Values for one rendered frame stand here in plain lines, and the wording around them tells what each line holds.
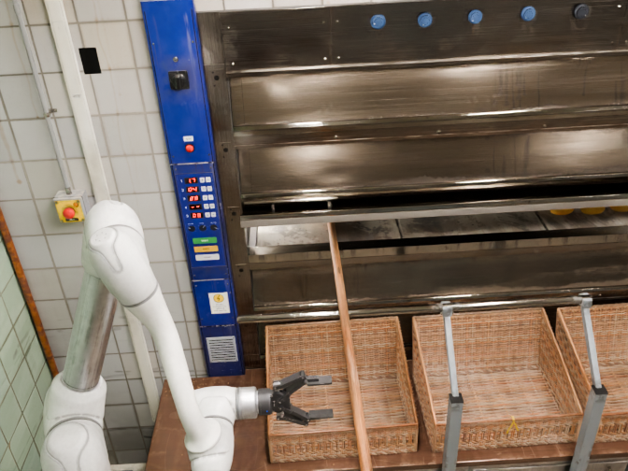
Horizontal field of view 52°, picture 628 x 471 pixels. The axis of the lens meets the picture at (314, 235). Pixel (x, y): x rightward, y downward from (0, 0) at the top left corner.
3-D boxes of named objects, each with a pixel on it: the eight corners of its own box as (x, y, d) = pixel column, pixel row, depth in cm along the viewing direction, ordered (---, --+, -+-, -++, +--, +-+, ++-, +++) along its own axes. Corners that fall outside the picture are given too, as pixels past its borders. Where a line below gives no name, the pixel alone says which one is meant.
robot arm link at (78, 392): (39, 461, 181) (38, 406, 198) (99, 458, 188) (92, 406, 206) (88, 221, 151) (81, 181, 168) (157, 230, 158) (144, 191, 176)
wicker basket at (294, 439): (268, 372, 281) (263, 323, 266) (397, 363, 282) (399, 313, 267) (268, 465, 240) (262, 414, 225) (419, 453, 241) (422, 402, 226)
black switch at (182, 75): (171, 89, 211) (165, 57, 205) (190, 88, 211) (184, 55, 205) (169, 93, 208) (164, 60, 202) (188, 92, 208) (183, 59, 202)
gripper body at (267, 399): (256, 381, 186) (289, 379, 186) (259, 402, 191) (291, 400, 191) (256, 401, 180) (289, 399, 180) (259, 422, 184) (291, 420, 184)
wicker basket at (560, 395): (407, 363, 282) (409, 314, 267) (535, 354, 283) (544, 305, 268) (431, 455, 241) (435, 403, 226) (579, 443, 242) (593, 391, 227)
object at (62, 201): (64, 214, 238) (58, 190, 232) (92, 212, 238) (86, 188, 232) (59, 224, 231) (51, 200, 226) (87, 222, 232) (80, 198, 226)
